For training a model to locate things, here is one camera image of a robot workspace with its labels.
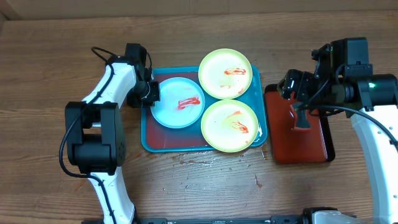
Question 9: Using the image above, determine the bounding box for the teal serving tray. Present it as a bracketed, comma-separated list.
[141, 65, 267, 153]

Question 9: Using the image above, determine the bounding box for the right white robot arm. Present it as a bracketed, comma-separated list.
[276, 37, 397, 223]

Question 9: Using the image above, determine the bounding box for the yellow-green plate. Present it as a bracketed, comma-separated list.
[198, 49, 253, 100]
[201, 100, 259, 153]

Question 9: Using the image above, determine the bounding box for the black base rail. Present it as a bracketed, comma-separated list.
[131, 215, 314, 224]

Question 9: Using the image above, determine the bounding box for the black tray with red water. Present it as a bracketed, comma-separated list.
[264, 84, 335, 164]

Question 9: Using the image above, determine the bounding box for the light blue plate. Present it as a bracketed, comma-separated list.
[150, 77, 205, 129]

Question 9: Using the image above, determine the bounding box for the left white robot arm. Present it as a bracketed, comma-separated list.
[58, 44, 160, 223]

